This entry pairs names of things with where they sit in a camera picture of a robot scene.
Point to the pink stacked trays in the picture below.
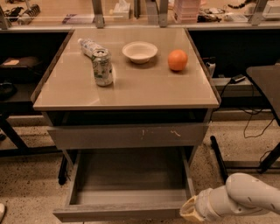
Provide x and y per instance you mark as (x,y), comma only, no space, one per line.
(186,11)

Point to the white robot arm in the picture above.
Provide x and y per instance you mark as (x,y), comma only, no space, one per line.
(241,195)

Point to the green white soda can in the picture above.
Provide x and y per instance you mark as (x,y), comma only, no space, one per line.
(102,67)

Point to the black device on shelf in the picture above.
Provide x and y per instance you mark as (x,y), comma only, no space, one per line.
(236,79)

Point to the white tissue box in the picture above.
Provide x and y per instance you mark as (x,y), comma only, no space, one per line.
(122,10)

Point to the grey drawer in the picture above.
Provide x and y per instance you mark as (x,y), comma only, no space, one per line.
(128,184)
(128,136)

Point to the white paper bowl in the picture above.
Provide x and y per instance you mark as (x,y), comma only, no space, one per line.
(139,52)

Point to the grey top drawer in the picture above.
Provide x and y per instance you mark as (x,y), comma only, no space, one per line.
(128,136)

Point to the grey drawer cabinet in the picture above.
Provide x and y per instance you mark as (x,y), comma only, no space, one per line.
(140,93)

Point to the dark side table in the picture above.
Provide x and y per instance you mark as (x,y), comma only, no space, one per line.
(267,81)

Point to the clear plastic water bottle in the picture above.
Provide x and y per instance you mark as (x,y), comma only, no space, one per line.
(88,46)

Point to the orange fruit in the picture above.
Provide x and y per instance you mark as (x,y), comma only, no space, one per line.
(177,60)

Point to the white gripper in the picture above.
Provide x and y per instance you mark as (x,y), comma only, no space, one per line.
(203,203)

